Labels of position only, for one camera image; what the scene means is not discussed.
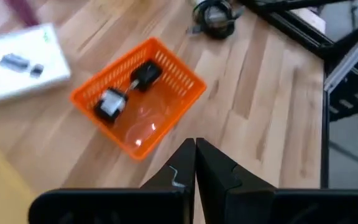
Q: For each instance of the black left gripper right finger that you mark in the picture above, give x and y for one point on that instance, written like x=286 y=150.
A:
x=244 y=202

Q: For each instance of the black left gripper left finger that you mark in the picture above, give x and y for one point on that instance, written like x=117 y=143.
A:
x=154 y=202

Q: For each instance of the black and white charger adapter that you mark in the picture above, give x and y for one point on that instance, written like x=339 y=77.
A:
x=110 y=104

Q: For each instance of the black plug adapter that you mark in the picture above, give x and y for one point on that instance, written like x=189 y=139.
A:
x=146 y=74

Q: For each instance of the orange slotted plastic basket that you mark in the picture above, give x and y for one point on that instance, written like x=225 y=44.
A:
x=154 y=124

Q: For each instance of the white product box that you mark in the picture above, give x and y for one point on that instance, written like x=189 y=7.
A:
x=26 y=87

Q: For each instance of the black table frame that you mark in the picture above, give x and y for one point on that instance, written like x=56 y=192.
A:
x=309 y=40

